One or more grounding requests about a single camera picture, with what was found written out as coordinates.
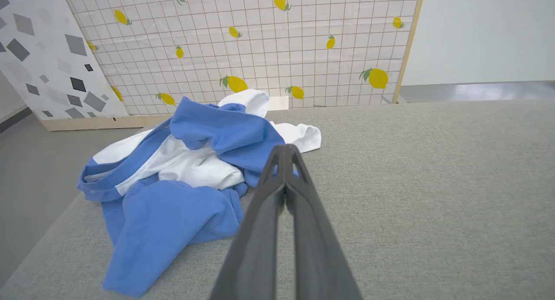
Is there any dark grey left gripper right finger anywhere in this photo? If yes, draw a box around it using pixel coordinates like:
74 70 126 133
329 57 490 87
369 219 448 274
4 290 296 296
286 145 362 300

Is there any lemon print grid partition panel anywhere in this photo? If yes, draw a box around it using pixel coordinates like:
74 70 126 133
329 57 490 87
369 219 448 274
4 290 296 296
41 0 426 131

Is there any blue and white t-shirt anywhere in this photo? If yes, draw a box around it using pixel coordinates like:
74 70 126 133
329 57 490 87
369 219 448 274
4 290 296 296
77 89 322 298

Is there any white grey terrazzo pattern panel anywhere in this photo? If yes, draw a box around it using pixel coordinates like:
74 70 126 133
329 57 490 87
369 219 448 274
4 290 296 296
0 0 129 120

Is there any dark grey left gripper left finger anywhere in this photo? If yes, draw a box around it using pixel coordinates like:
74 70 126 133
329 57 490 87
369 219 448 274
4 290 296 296
210 145 287 300

